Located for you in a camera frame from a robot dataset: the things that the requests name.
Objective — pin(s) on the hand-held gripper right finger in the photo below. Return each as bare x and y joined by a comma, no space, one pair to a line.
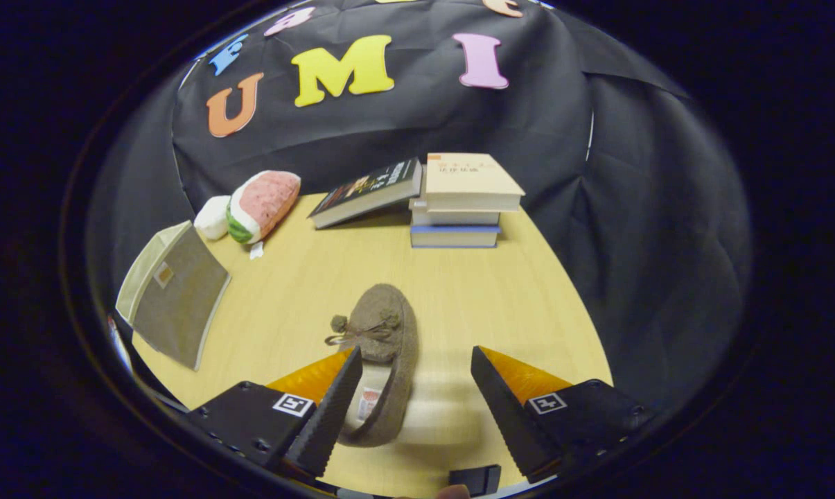
507,423

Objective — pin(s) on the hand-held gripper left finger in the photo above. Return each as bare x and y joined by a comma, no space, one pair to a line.
327,416

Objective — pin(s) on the brown fuzzy slipper shoe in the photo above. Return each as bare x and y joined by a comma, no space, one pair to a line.
382,305

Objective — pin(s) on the grey fabric storage box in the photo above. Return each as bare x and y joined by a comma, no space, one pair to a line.
181,298

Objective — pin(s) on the dark flat block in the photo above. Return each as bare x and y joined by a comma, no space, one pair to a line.
476,479

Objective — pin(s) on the blue cover book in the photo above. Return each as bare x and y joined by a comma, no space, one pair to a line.
455,237

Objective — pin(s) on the white cover book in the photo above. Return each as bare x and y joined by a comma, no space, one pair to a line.
455,217

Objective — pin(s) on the watermelon slice plush toy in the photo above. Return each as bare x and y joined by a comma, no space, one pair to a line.
265,197

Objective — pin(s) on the white plush toy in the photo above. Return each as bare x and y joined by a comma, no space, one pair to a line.
211,217

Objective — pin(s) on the black cover book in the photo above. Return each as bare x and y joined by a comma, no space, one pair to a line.
365,186

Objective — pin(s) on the beige cover book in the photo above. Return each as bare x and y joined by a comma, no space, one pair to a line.
469,177

